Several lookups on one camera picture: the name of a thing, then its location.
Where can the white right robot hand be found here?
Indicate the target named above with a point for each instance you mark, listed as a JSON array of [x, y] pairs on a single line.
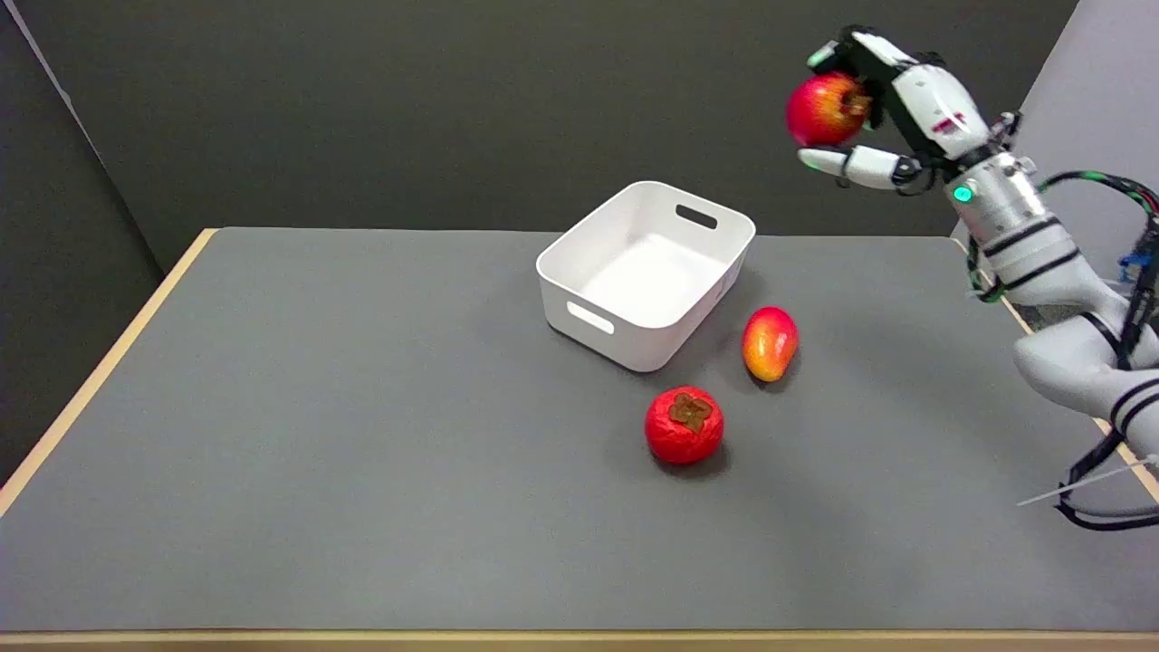
[[933, 104]]

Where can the red apple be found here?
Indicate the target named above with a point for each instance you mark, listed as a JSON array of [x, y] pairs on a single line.
[[822, 110]]

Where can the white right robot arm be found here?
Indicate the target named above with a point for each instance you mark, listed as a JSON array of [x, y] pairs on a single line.
[[1050, 272]]

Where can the white plastic box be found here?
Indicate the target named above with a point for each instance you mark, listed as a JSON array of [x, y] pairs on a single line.
[[645, 272]]

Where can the red yellow mango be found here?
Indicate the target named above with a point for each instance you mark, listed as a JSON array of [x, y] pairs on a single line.
[[770, 343]]

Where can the red persimmon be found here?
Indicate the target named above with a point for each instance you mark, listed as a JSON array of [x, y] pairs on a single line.
[[684, 425]]

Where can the grey table mat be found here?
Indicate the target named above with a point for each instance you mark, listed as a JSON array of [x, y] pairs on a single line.
[[561, 426]]

